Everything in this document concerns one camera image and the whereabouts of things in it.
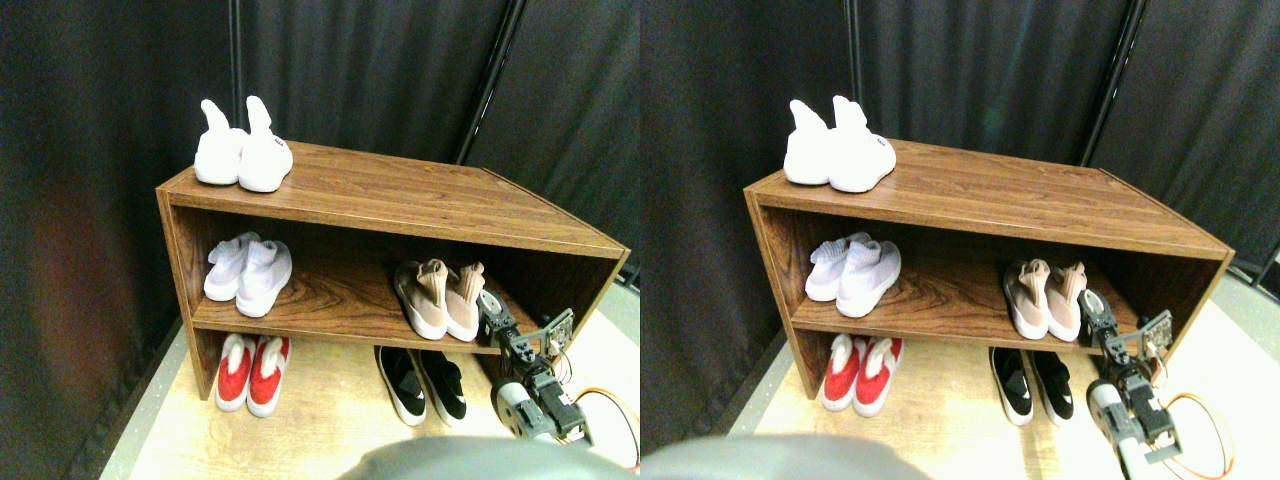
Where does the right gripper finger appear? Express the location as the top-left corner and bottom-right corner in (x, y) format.
(1078, 290), (1120, 351)
(476, 289), (519, 349)

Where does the beige shoe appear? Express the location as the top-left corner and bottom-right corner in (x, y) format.
(1046, 262), (1089, 343)
(445, 262), (488, 343)
(1003, 259), (1054, 341)
(393, 259), (452, 341)

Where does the black shoe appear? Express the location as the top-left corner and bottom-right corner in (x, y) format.
(989, 347), (1036, 427)
(1030, 351), (1076, 423)
(418, 350), (468, 423)
(375, 346), (428, 427)

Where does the brown shoe rack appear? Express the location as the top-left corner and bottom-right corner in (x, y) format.
(743, 138), (1237, 401)
(156, 140), (632, 402)

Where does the curtain stand foot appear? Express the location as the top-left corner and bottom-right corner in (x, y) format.
(1236, 250), (1280, 293)

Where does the red shoe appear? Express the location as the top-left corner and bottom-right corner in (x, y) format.
(853, 337), (906, 418)
(246, 336), (293, 418)
(214, 334), (258, 412)
(822, 334), (866, 412)

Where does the pale lilac shoe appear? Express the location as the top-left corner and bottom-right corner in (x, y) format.
(805, 234), (871, 303)
(204, 232), (261, 303)
(236, 240), (294, 319)
(836, 240), (903, 319)

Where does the curtain stand pole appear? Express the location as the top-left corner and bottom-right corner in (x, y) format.
(1079, 0), (1150, 168)
(454, 0), (529, 167)
(230, 0), (247, 105)
(846, 0), (864, 101)

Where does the white shoe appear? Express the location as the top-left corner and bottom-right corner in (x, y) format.
(194, 99), (249, 186)
(784, 99), (838, 186)
(238, 96), (295, 194)
(828, 96), (898, 194)

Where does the orange wire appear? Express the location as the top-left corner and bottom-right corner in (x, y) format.
(1164, 393), (1237, 480)
(574, 385), (641, 471)

